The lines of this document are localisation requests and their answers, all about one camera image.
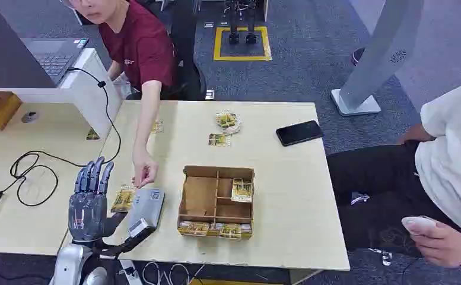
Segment black robot legs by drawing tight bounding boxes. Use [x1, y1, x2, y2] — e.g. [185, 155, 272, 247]
[224, 0, 259, 45]

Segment yellow floor tape square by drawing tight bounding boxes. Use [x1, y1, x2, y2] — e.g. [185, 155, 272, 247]
[213, 26, 273, 62]

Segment black office chair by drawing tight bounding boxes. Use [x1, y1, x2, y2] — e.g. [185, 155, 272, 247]
[151, 0, 208, 102]

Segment white handheld device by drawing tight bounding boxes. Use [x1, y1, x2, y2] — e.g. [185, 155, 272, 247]
[401, 215, 438, 236]

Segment white cables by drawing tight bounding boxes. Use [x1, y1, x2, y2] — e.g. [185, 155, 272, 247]
[141, 261, 206, 285]

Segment white floor stand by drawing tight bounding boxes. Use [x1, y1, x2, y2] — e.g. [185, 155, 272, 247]
[330, 0, 426, 117]

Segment small grey round object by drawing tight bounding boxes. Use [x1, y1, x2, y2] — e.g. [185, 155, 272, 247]
[21, 110, 40, 124]

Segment black smartphone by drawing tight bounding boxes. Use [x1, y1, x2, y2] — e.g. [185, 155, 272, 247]
[275, 119, 325, 147]

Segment white power strip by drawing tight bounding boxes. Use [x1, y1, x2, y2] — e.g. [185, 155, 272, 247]
[117, 259, 143, 285]

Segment person's hand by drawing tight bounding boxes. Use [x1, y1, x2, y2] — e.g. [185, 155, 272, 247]
[408, 220, 461, 270]
[131, 151, 160, 189]

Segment dark shoe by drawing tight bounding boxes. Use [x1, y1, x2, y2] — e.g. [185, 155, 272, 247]
[350, 47, 367, 67]

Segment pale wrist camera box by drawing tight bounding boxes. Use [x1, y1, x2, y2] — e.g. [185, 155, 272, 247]
[127, 188, 166, 239]

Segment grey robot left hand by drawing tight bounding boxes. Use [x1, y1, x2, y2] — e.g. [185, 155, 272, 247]
[68, 156, 128, 243]

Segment black power cable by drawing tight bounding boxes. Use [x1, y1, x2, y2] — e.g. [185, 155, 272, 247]
[9, 67, 122, 208]

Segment white desk shelf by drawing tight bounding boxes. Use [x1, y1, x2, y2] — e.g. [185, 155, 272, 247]
[0, 47, 123, 139]

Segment dark laptop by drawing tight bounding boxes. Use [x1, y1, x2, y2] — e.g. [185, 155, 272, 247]
[20, 37, 90, 87]

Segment wooden card box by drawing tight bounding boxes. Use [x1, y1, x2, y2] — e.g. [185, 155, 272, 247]
[177, 165, 255, 240]

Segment person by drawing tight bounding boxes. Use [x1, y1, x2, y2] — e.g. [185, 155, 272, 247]
[326, 76, 461, 273]
[59, 0, 208, 189]

